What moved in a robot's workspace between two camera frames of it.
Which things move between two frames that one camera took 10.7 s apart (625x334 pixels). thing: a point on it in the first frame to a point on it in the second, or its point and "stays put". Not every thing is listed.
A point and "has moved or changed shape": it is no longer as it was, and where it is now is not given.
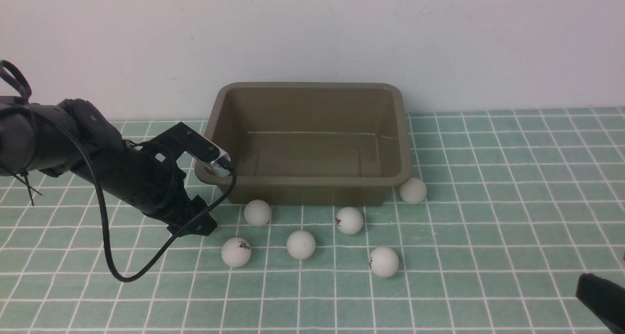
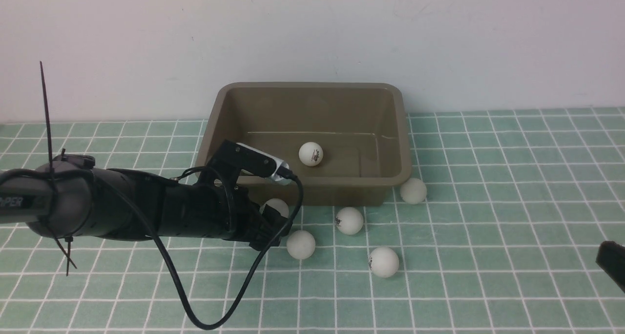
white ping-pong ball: [257, 213] has moved or changed shape
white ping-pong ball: [384, 261] stays put
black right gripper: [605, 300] to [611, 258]
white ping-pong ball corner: [413, 191] stays put
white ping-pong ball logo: [349, 220] stays put
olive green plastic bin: [305, 143] stays put
